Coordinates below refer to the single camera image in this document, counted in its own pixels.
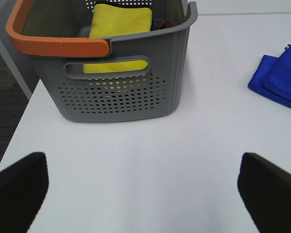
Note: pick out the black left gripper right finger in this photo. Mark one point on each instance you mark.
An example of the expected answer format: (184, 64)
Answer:
(265, 189)

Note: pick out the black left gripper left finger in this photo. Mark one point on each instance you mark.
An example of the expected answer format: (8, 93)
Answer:
(23, 188)

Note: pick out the blue towel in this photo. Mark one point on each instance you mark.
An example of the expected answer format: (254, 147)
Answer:
(272, 79)

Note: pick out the grey perforated plastic basket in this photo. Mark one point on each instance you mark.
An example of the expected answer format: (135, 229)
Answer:
(130, 95)

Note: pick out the yellow folded towel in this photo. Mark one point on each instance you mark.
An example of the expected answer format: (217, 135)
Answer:
(112, 19)

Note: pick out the dark red cloth in basket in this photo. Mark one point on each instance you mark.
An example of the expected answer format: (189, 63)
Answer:
(158, 24)

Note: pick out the orange basket handle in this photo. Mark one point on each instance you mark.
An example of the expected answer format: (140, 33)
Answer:
(54, 28)

